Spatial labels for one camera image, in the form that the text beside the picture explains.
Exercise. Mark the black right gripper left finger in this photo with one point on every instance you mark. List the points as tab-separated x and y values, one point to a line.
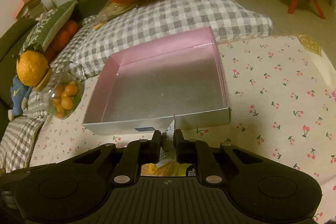
134	156

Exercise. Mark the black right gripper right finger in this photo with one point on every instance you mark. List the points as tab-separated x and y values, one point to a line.
200	155

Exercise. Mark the white barcode snack packet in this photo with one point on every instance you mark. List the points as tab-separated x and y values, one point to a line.
167	151

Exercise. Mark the pink silver cardboard box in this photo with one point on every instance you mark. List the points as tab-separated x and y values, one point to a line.
178	79

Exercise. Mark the glass jar with oranges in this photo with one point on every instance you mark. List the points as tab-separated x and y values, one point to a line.
60	93

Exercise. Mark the cherry print tablecloth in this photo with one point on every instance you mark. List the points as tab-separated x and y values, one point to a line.
282	107

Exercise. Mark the grey checkered quilt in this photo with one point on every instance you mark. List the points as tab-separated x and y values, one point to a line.
85	55

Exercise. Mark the blue plush doll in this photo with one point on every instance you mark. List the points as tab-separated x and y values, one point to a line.
19	94

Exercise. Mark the small red plush cushion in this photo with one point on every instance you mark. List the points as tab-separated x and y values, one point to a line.
61	40

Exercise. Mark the large orange fruit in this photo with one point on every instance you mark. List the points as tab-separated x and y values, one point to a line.
31	67

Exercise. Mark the crinkled plastic wrappers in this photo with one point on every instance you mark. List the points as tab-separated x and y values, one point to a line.
109	11

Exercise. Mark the green snowflake pillow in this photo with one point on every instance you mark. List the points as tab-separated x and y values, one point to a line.
46	29

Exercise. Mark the dark green sofa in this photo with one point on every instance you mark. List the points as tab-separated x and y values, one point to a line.
12	41

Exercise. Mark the stack of books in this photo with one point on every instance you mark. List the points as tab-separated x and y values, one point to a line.
29	9

